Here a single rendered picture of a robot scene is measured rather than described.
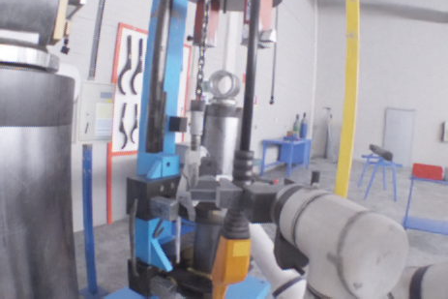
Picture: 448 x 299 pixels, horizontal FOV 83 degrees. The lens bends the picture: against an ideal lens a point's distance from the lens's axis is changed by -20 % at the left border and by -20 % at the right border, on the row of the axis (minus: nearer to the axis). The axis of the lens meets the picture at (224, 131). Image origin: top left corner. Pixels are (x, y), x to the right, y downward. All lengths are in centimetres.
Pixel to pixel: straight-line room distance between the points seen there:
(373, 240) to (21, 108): 37
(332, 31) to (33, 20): 1263
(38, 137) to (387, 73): 1220
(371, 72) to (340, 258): 1209
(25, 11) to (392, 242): 47
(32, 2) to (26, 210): 24
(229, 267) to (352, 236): 46
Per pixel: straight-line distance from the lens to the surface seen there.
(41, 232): 38
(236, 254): 71
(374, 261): 31
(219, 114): 157
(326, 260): 33
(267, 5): 163
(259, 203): 45
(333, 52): 1263
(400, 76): 1234
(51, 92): 36
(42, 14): 40
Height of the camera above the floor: 144
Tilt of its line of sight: 3 degrees down
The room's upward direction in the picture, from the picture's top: 5 degrees clockwise
